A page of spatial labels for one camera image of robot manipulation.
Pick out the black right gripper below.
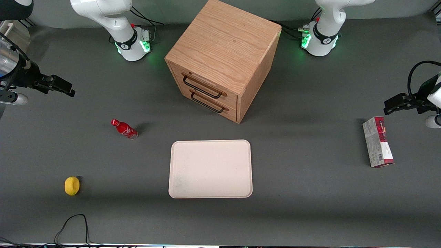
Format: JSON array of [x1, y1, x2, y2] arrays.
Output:
[[14, 61, 76, 97]]

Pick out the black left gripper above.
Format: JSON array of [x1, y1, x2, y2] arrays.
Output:
[[383, 74, 440, 116]]

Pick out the black metal drawer handle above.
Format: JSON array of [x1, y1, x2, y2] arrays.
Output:
[[182, 73, 228, 100], [189, 90, 230, 114]]

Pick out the wooden drawer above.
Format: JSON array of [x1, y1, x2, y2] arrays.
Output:
[[177, 81, 238, 122], [171, 64, 238, 110]]

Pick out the wooden drawer cabinet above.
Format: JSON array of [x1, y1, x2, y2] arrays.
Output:
[[164, 0, 282, 124]]

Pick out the grey and red carton box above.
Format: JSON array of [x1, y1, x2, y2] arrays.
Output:
[[362, 116, 395, 168]]

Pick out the beige plastic crate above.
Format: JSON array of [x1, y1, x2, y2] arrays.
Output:
[[0, 20, 31, 52]]

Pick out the red cola bottle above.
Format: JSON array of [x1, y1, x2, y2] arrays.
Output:
[[111, 119, 139, 140]]

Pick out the yellow lemon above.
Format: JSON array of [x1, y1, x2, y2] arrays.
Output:
[[64, 176, 80, 196]]

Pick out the beige rectangular tray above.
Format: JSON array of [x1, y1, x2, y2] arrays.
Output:
[[168, 139, 253, 199]]

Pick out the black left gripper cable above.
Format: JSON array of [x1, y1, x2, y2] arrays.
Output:
[[407, 61, 441, 99]]

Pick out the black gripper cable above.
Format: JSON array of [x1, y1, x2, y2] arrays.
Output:
[[407, 61, 441, 99], [0, 32, 32, 69]]

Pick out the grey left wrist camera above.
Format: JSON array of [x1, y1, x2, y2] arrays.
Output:
[[425, 115, 441, 129]]

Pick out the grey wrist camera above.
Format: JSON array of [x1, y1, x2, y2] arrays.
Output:
[[0, 91, 29, 106], [425, 115, 441, 129]]

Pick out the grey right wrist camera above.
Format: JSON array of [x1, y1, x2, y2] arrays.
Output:
[[0, 91, 29, 106]]

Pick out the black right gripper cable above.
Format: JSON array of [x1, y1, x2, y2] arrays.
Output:
[[0, 32, 32, 69]]

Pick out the black right arm base cables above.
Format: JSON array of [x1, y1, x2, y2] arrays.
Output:
[[128, 5, 166, 44]]

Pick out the black arm base cables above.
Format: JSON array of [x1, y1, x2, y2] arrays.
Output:
[[128, 5, 166, 44], [271, 6, 323, 40]]

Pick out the black left arm base cables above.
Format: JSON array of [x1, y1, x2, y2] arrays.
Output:
[[271, 6, 323, 40]]

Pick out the black looped cable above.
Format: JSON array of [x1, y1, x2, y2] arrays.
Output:
[[53, 214, 104, 248]]

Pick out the black cable bundle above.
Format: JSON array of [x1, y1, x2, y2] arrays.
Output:
[[0, 236, 54, 248]]

